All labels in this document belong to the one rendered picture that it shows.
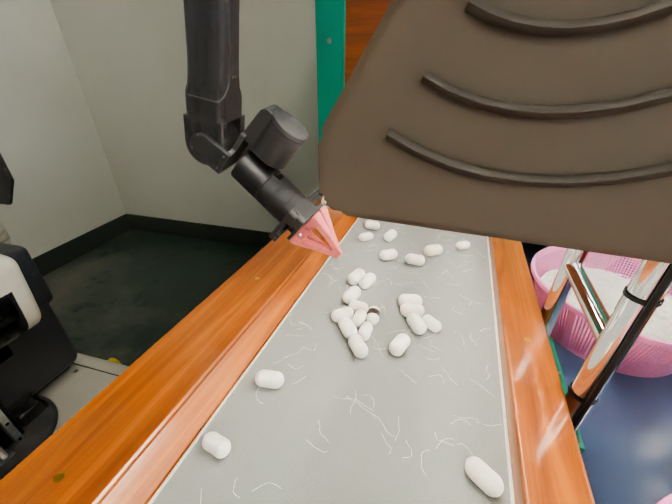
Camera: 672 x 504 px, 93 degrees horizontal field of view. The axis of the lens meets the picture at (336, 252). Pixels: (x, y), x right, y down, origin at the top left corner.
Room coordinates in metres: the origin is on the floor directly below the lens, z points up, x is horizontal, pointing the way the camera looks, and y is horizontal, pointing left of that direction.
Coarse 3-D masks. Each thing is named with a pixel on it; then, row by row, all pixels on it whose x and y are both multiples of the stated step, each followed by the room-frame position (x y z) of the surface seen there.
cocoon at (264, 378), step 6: (258, 372) 0.25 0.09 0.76; (264, 372) 0.25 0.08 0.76; (270, 372) 0.25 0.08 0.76; (276, 372) 0.25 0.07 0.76; (258, 378) 0.25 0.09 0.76; (264, 378) 0.24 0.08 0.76; (270, 378) 0.24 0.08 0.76; (276, 378) 0.24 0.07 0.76; (282, 378) 0.25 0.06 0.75; (258, 384) 0.24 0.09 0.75; (264, 384) 0.24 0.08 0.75; (270, 384) 0.24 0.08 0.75; (276, 384) 0.24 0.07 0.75; (282, 384) 0.24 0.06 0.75
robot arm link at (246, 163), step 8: (248, 144) 0.48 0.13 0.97; (248, 152) 0.47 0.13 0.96; (240, 160) 0.46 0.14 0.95; (248, 160) 0.46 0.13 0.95; (256, 160) 0.47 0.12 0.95; (240, 168) 0.46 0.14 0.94; (248, 168) 0.46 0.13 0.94; (256, 168) 0.46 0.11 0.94; (264, 168) 0.46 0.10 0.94; (272, 168) 0.47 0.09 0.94; (232, 176) 0.47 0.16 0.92; (240, 176) 0.46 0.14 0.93; (248, 176) 0.46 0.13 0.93; (256, 176) 0.45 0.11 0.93; (264, 176) 0.46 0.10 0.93; (272, 176) 0.46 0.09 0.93; (248, 184) 0.46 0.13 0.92; (256, 184) 0.45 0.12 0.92; (256, 192) 0.45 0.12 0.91
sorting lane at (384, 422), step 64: (448, 256) 0.55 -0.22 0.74; (320, 320) 0.36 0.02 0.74; (384, 320) 0.36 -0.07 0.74; (448, 320) 0.36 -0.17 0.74; (256, 384) 0.25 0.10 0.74; (320, 384) 0.25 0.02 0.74; (384, 384) 0.25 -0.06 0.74; (448, 384) 0.25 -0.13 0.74; (192, 448) 0.18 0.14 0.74; (256, 448) 0.18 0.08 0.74; (320, 448) 0.18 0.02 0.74; (384, 448) 0.18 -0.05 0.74; (448, 448) 0.18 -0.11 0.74
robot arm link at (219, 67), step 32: (192, 0) 0.46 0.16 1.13; (224, 0) 0.45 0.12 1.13; (192, 32) 0.46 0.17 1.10; (224, 32) 0.45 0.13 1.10; (192, 64) 0.46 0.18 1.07; (224, 64) 0.46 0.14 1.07; (192, 96) 0.46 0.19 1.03; (224, 96) 0.46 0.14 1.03; (192, 128) 0.46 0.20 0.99; (224, 128) 0.46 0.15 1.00
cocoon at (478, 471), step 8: (472, 456) 0.16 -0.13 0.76; (464, 464) 0.16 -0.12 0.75; (472, 464) 0.15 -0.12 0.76; (480, 464) 0.15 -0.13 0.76; (472, 472) 0.15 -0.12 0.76; (480, 472) 0.15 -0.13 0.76; (488, 472) 0.15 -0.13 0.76; (472, 480) 0.14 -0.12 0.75; (480, 480) 0.14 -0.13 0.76; (488, 480) 0.14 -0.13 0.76; (496, 480) 0.14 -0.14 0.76; (480, 488) 0.14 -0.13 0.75; (488, 488) 0.14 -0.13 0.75; (496, 488) 0.13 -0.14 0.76; (496, 496) 0.13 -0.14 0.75
